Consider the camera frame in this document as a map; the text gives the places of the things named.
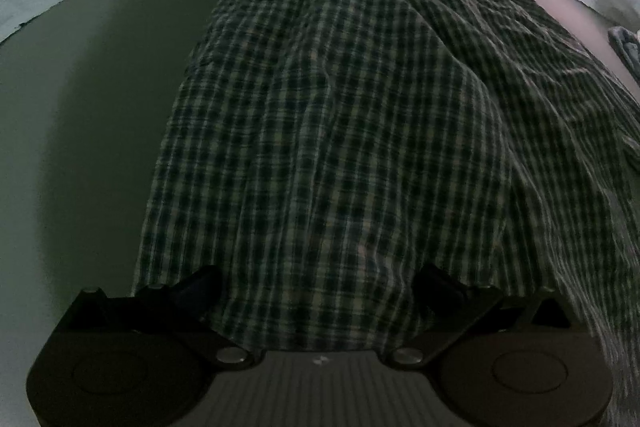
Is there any plaid button-up shirt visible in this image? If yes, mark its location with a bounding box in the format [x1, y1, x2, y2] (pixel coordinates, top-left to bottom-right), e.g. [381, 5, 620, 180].
[131, 0, 640, 427]

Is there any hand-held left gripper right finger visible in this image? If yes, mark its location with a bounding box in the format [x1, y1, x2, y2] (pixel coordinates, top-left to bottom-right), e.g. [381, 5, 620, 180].
[381, 263, 571, 369]

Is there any light blue cloth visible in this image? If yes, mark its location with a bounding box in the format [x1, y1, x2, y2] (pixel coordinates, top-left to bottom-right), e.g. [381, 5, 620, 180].
[607, 26, 640, 84]

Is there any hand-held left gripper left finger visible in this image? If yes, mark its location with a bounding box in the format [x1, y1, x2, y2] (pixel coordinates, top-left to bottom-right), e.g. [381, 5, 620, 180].
[65, 267, 263, 369]

